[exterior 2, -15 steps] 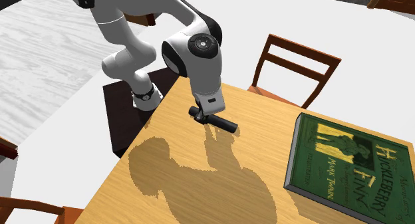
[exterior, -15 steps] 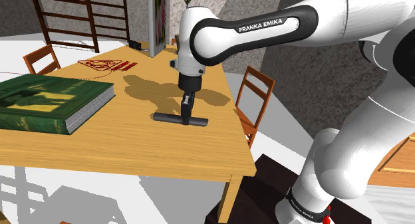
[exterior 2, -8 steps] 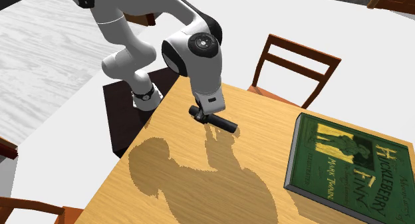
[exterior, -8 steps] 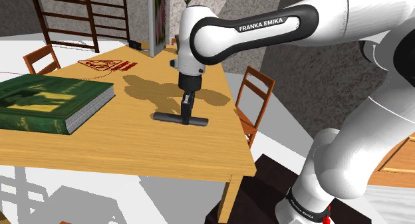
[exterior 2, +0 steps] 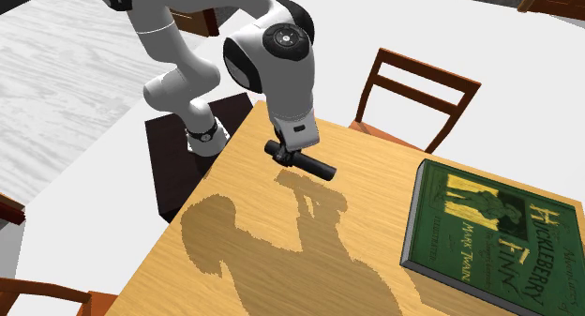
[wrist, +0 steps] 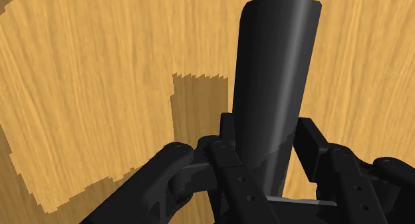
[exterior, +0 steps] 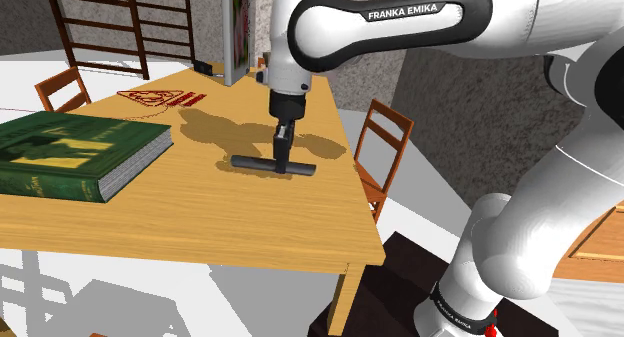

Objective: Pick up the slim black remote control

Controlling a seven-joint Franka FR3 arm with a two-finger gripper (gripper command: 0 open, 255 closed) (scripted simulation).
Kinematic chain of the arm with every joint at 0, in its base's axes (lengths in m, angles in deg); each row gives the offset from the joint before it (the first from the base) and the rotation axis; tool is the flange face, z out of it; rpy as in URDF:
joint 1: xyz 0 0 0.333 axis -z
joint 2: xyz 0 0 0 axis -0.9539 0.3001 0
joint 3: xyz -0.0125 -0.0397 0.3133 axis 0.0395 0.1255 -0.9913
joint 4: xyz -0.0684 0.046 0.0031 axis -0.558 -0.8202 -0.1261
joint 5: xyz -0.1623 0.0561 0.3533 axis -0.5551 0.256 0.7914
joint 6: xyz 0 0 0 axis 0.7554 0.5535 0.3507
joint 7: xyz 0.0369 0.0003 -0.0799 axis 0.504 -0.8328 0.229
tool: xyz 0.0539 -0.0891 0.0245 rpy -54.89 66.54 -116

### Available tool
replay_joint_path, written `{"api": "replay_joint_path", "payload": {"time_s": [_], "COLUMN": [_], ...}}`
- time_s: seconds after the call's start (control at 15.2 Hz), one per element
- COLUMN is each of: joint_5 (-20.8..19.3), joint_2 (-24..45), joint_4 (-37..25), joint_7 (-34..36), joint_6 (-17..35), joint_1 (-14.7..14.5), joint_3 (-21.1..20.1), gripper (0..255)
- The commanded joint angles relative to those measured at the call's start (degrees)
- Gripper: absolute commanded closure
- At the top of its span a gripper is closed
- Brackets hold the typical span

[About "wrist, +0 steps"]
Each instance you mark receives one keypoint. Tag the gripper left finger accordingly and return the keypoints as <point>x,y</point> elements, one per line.
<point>227,171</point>

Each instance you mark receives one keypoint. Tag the tall black cylinder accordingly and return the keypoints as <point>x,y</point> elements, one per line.
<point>272,87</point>

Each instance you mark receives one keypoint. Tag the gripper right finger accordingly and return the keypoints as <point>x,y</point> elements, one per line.
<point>350,174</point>

